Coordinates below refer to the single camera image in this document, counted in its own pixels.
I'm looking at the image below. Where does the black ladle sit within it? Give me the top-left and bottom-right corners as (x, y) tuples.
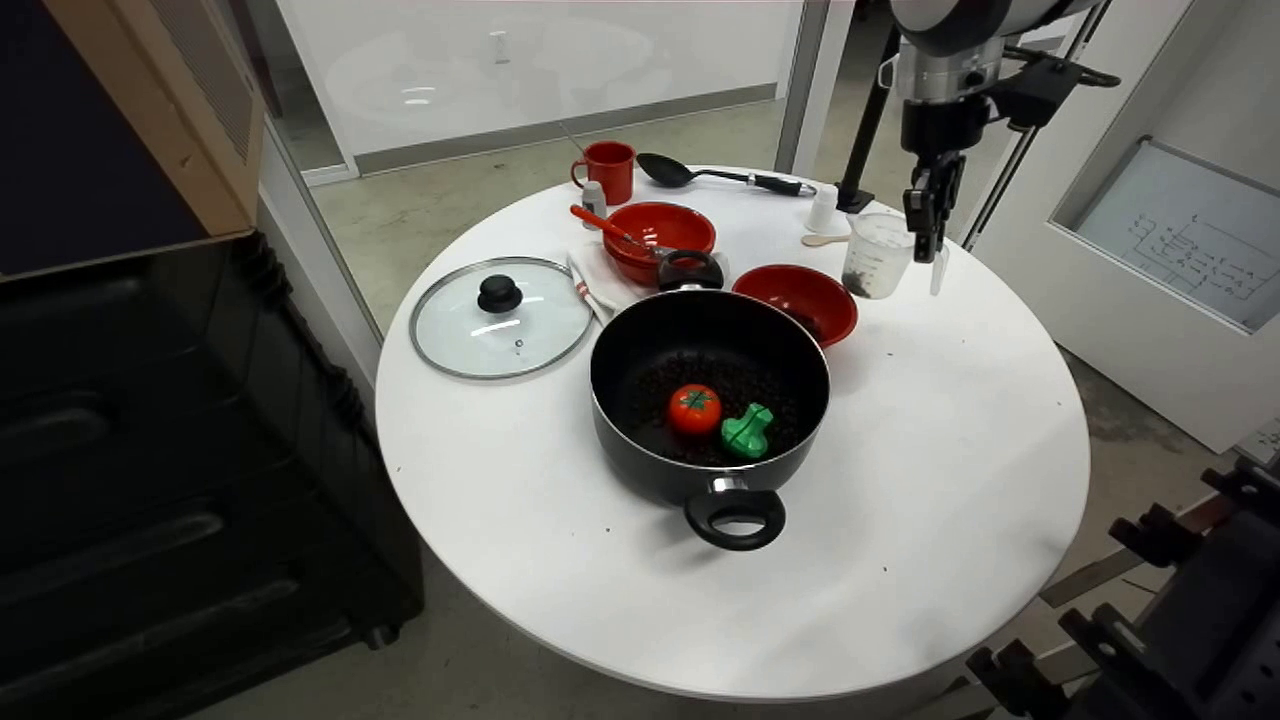
(632, 150), (818, 203)

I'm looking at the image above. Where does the red bowl with dark contents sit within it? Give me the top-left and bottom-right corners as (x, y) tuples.
(728, 259), (865, 356)

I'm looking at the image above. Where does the black cooking pot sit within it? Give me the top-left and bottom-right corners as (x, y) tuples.
(586, 247), (834, 558)

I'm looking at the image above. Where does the grey metal glass wall frame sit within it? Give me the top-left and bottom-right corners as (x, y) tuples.
(265, 0), (859, 183)

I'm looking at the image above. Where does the orange toy tomato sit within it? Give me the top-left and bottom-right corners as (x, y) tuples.
(662, 382), (728, 439)

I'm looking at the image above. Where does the red cup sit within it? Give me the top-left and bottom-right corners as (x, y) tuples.
(568, 140), (638, 208)

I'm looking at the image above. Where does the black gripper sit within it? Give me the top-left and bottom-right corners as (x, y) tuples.
(894, 94), (1001, 268)

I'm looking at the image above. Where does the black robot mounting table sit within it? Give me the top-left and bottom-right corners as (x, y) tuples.
(1063, 456), (1280, 720)

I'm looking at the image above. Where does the green toy vegetable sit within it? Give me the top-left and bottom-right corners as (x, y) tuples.
(717, 400), (778, 463)

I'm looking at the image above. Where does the black cabinet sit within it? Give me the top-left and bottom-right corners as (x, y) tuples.
(0, 233), (427, 720)

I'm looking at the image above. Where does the red plastic spoon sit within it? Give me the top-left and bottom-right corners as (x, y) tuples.
(568, 202), (673, 259)

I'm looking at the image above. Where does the clear plastic jar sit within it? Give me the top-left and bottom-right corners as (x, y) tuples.
(840, 202), (920, 306)

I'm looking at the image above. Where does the red bowl with spoon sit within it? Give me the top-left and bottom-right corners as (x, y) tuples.
(596, 202), (724, 293)

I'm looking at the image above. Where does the glass pot lid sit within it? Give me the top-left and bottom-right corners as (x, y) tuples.
(402, 253), (599, 385)

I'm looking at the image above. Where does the black orange bar clamp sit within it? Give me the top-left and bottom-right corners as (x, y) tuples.
(1106, 452), (1280, 574)
(964, 603), (1164, 720)

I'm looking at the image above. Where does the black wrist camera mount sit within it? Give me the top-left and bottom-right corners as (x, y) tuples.
(991, 46), (1122, 133)

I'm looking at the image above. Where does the black tripod stand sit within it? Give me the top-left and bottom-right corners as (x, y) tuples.
(834, 0), (927, 221)

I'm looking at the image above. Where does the small white bottle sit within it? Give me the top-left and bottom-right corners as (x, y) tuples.
(798, 179), (842, 240)

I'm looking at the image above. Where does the white door with window panel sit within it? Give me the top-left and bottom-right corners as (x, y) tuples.
(957, 0), (1280, 456)

